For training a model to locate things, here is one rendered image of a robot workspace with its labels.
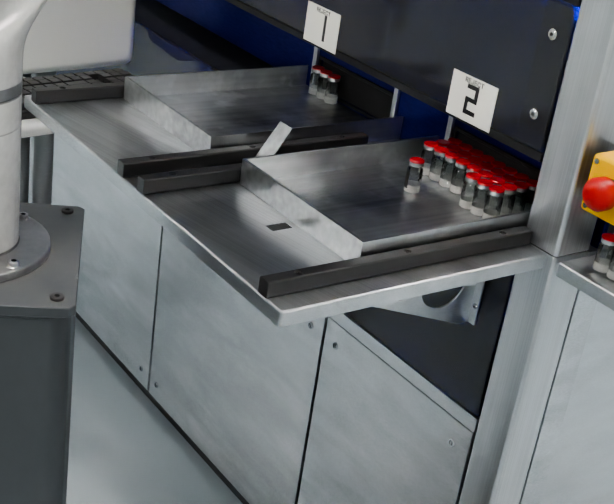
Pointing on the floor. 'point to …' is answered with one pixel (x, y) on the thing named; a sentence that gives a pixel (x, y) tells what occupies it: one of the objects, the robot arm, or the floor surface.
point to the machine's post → (554, 246)
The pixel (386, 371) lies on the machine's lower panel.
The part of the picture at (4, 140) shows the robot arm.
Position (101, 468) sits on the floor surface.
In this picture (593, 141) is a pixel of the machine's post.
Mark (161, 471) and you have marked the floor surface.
